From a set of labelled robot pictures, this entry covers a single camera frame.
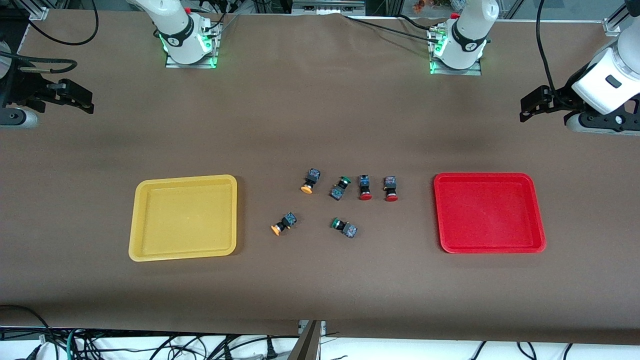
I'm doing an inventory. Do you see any metal table leg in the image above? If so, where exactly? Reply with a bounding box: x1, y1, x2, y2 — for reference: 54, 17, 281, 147
286, 320, 322, 360

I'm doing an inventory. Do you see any grey metal box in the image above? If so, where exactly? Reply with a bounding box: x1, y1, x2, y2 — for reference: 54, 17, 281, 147
291, 0, 367, 16

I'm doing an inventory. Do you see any short black table cable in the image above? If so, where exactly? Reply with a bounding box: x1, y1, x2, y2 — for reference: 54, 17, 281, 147
396, 14, 438, 32

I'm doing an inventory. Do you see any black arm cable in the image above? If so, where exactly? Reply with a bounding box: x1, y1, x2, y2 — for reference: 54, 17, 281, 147
535, 0, 558, 96
0, 0, 99, 74

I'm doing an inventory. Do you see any yellow push button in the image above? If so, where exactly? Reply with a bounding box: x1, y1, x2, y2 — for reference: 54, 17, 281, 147
270, 212, 298, 236
300, 168, 322, 195

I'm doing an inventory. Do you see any green cable under table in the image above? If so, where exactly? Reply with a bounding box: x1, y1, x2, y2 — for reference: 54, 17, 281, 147
65, 328, 81, 360

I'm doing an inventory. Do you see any green push button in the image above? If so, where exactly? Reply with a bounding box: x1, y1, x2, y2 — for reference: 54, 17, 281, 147
330, 217, 358, 239
329, 175, 352, 202

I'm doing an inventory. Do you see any thick black looping floor cable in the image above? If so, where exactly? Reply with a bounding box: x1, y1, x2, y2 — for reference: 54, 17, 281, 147
0, 304, 53, 341

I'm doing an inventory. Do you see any red plastic tray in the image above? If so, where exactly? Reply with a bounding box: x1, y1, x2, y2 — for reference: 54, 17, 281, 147
433, 172, 547, 255

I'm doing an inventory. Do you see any brown table cover sheet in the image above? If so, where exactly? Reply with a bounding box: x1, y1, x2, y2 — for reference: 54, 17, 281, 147
0, 9, 640, 346

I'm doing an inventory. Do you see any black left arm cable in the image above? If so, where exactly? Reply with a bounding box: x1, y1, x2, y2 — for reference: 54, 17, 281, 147
535, 0, 558, 96

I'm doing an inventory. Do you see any yellow plastic tray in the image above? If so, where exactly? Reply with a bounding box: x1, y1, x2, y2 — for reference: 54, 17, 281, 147
128, 174, 238, 263

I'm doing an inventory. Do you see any long black table cable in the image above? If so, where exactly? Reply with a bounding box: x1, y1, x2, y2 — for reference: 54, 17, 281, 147
342, 14, 437, 41

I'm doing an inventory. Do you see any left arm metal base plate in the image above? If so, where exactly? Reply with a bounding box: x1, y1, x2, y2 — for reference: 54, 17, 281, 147
429, 26, 484, 76

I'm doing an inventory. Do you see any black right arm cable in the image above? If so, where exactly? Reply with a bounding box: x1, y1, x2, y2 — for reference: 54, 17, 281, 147
0, 0, 99, 74

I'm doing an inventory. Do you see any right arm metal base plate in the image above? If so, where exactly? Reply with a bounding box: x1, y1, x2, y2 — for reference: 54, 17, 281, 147
165, 21, 220, 70

